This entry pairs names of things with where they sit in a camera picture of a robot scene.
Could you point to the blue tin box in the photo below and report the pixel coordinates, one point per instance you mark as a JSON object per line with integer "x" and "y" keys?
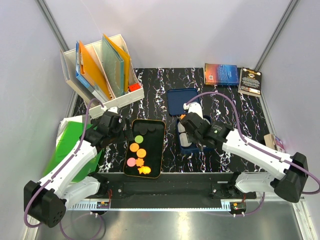
{"x": 193, "y": 148}

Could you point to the orange flower cookie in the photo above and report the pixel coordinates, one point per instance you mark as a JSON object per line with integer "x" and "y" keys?
{"x": 139, "y": 162}

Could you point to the teal speckled folder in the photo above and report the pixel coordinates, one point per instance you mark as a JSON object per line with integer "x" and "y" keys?
{"x": 113, "y": 65}

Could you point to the blue tin lid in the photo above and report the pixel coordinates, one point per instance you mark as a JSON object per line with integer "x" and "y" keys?
{"x": 176, "y": 98}

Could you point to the orange dotted round cookie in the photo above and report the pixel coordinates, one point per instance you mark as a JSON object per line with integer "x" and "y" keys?
{"x": 134, "y": 147}

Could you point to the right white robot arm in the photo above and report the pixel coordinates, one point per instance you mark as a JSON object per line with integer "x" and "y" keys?
{"x": 284, "y": 174}

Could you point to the green clip file folder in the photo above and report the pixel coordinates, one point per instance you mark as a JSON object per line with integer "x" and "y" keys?
{"x": 64, "y": 146}

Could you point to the white file organizer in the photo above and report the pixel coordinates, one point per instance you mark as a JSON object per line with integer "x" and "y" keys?
{"x": 68, "y": 62}

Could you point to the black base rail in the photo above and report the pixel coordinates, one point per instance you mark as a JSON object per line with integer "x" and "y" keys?
{"x": 174, "y": 191}

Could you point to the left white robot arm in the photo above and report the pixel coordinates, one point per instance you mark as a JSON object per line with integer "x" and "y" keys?
{"x": 48, "y": 199}

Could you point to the pink round cookie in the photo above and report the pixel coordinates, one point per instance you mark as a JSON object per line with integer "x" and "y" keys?
{"x": 131, "y": 162}

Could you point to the white paper cup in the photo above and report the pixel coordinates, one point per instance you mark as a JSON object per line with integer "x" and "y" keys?
{"x": 185, "y": 142}
{"x": 181, "y": 128}

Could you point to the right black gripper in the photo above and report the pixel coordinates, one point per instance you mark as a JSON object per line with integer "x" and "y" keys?
{"x": 192, "y": 139}

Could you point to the black paperback book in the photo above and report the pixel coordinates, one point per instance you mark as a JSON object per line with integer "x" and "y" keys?
{"x": 250, "y": 82}

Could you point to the red small box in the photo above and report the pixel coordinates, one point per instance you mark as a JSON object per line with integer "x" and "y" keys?
{"x": 134, "y": 87}

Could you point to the orange fish cookie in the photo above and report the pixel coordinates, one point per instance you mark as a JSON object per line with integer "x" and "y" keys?
{"x": 144, "y": 170}

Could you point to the blue orange book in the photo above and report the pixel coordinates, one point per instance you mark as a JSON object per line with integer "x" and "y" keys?
{"x": 220, "y": 74}

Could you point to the green round cookie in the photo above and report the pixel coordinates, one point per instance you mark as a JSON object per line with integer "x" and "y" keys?
{"x": 139, "y": 139}

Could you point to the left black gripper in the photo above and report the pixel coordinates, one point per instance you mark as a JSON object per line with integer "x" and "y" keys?
{"x": 128, "y": 133}

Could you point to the black gold-rimmed tray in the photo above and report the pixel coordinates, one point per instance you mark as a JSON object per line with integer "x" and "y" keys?
{"x": 153, "y": 144}

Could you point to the yellow orange folder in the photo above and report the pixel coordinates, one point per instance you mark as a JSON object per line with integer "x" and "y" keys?
{"x": 120, "y": 45}

